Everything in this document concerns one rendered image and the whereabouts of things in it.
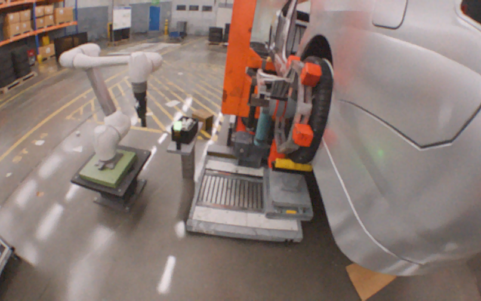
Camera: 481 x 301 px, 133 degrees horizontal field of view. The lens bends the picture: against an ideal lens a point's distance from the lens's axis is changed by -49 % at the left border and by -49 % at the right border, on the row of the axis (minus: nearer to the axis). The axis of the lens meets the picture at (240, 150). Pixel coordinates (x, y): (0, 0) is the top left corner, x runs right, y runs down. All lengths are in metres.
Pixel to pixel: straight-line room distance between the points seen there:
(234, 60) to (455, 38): 1.40
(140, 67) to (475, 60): 1.19
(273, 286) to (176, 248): 0.68
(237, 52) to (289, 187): 1.09
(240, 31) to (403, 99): 1.25
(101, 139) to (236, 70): 1.09
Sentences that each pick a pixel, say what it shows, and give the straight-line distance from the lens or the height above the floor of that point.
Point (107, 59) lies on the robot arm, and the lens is 1.31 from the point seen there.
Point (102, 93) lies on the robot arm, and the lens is 1.56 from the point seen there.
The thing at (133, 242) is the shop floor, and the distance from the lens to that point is 1.53.
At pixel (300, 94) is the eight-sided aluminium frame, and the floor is 1.01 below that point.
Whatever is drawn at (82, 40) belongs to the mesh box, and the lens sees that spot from 9.07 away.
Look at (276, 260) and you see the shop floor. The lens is 1.48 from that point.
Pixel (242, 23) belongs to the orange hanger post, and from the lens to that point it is 1.56.
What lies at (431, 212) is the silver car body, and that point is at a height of 1.08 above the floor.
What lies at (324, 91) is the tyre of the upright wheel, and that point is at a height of 1.06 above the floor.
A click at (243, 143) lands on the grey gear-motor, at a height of 0.39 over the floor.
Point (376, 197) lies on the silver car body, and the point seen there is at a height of 1.00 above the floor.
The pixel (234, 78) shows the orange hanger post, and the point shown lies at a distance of 1.62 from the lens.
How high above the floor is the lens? 1.30
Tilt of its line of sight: 36 degrees down
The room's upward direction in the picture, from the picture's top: 10 degrees clockwise
